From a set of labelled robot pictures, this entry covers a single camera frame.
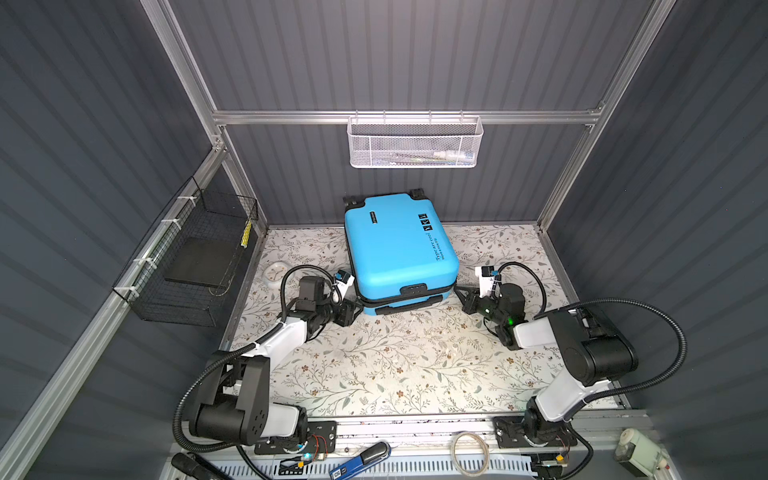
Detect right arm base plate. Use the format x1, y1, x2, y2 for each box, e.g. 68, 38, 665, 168
492, 415, 578, 449

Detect black handle tool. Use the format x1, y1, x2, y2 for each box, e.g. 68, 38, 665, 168
171, 452, 232, 480

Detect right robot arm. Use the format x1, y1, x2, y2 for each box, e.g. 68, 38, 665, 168
454, 262, 688, 447

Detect black wire wall basket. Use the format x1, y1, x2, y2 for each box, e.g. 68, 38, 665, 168
113, 179, 259, 327

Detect floral table cloth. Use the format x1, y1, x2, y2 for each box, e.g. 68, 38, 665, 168
206, 224, 622, 419

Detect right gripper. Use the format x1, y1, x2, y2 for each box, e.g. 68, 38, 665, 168
455, 286, 507, 329

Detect white wire mesh basket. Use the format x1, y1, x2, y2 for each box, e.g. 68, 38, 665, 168
346, 114, 484, 169

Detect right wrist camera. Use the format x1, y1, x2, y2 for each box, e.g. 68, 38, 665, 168
474, 265, 500, 298

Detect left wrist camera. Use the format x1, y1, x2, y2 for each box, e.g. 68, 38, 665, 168
333, 270, 355, 302

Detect yellow marker pen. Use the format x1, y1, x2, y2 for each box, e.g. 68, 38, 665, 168
240, 220, 252, 249

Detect coiled white cable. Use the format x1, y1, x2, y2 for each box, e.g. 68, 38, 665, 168
449, 430, 491, 478

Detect black pad in basket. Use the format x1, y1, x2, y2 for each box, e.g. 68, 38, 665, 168
164, 237, 236, 288

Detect blue black handled tool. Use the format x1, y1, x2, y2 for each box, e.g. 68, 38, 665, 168
329, 441, 392, 480

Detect items in white basket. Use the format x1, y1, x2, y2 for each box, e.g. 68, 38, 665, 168
370, 150, 476, 168

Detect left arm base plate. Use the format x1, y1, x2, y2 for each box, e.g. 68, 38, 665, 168
253, 421, 338, 455

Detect white box device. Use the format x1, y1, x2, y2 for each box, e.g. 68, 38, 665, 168
613, 428, 670, 478

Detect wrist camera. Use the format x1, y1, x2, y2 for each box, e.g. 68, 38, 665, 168
474, 265, 500, 298
333, 270, 355, 302

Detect blue hard-shell suitcase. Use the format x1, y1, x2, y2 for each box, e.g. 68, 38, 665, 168
344, 188, 460, 316

